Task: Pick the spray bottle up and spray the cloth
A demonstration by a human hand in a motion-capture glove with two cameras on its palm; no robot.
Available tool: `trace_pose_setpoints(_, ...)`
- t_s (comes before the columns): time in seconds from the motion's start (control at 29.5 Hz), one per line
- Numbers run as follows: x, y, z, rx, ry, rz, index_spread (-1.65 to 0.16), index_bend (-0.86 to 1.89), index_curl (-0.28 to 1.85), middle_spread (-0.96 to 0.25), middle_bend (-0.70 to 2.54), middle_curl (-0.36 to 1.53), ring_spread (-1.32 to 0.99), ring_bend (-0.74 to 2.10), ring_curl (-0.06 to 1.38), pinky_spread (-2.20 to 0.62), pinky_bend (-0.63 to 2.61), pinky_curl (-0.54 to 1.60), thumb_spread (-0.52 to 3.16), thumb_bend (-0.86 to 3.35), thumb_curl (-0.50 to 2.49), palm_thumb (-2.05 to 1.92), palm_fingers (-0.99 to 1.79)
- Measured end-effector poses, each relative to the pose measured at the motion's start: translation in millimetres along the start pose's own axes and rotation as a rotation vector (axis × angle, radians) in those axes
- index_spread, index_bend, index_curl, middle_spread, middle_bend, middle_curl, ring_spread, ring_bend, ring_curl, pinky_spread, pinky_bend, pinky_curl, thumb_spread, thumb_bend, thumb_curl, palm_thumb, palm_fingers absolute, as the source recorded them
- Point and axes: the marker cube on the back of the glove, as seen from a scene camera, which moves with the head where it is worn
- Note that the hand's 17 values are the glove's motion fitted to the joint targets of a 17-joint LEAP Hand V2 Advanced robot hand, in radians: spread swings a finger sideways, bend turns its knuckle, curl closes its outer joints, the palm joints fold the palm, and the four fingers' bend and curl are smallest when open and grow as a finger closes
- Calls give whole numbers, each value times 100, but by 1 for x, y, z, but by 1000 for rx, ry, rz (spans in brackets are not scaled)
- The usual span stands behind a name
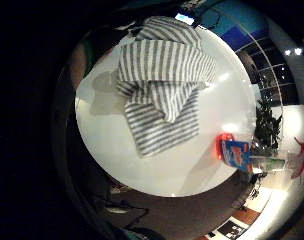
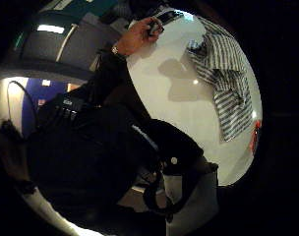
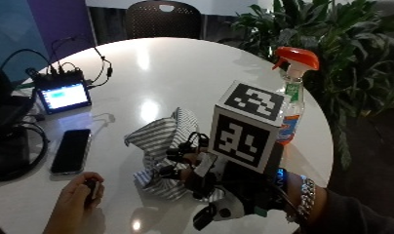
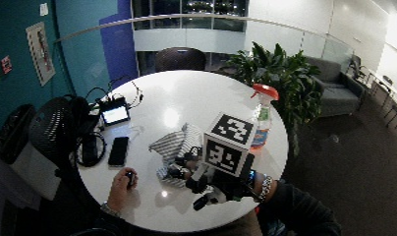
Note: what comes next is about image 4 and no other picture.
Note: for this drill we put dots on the white marker cube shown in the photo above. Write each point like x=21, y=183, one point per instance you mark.
x=228, y=144

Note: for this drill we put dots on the grey sofa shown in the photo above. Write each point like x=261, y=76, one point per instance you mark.
x=338, y=91

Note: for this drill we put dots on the dark round-backed chair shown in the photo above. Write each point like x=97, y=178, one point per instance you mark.
x=180, y=59

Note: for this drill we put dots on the black waste bin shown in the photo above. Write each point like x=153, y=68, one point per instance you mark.
x=11, y=134

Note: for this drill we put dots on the small black screen device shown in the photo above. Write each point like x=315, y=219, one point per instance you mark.
x=114, y=113

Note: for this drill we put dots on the framed wall poster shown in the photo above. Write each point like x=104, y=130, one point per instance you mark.
x=40, y=52

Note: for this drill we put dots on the black metal chair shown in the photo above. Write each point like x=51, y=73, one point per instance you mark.
x=396, y=113

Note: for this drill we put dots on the small white wall paper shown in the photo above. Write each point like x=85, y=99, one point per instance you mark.
x=44, y=9

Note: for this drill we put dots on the red wall sign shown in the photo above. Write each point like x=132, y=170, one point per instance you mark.
x=7, y=64

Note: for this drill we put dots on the black mesh office chair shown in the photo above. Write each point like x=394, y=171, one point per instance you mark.
x=55, y=131

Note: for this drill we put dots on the striped grey white cloth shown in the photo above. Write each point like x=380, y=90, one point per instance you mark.
x=173, y=146

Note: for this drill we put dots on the spray bottle with red top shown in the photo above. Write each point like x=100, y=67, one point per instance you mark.
x=263, y=118

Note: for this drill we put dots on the black smartphone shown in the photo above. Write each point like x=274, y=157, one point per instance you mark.
x=118, y=151

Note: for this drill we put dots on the small black clicker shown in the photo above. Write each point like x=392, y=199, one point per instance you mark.
x=130, y=177

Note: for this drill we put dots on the glass railing with handrail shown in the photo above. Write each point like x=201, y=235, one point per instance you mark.
x=198, y=19

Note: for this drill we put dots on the silver wristwatch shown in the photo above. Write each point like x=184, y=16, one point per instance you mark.
x=109, y=209

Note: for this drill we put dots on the green leafy plant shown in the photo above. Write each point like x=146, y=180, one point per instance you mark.
x=281, y=75

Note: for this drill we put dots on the white side cabinet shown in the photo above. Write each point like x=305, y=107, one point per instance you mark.
x=35, y=170

